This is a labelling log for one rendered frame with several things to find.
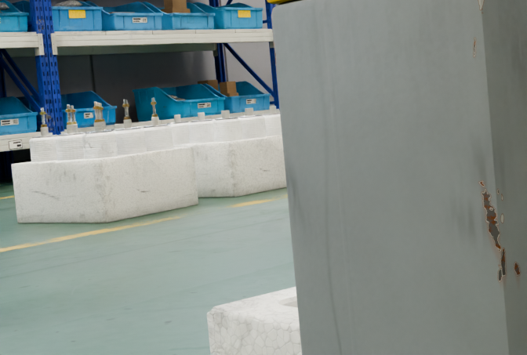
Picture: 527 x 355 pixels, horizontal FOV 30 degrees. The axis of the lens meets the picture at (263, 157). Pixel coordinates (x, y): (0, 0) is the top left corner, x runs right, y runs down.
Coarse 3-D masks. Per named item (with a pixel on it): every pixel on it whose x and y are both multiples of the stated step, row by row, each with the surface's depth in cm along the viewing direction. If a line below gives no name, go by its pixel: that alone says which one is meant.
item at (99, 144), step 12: (96, 108) 281; (96, 120) 281; (96, 132) 278; (108, 132) 279; (84, 144) 280; (96, 144) 278; (108, 144) 279; (84, 156) 282; (96, 156) 278; (108, 156) 279
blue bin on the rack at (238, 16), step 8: (200, 8) 644; (208, 8) 638; (216, 8) 632; (224, 8) 628; (232, 8) 632; (240, 8) 637; (248, 8) 642; (256, 8) 647; (216, 16) 634; (224, 16) 629; (232, 16) 634; (240, 16) 638; (248, 16) 643; (256, 16) 648; (216, 24) 635; (224, 24) 630; (232, 24) 634; (240, 24) 639; (248, 24) 644; (256, 24) 649
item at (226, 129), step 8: (224, 112) 325; (216, 120) 324; (224, 120) 322; (232, 120) 322; (240, 120) 325; (216, 128) 323; (224, 128) 321; (232, 128) 322; (240, 128) 324; (216, 136) 323; (224, 136) 322; (232, 136) 322; (240, 136) 324
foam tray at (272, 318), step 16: (288, 288) 56; (224, 304) 53; (240, 304) 53; (256, 304) 52; (272, 304) 52; (288, 304) 53; (208, 320) 53; (224, 320) 51; (240, 320) 50; (256, 320) 49; (272, 320) 48; (288, 320) 48; (224, 336) 52; (240, 336) 50; (256, 336) 49; (272, 336) 48; (288, 336) 47; (224, 352) 52; (240, 352) 51; (256, 352) 49; (272, 352) 48; (288, 352) 47
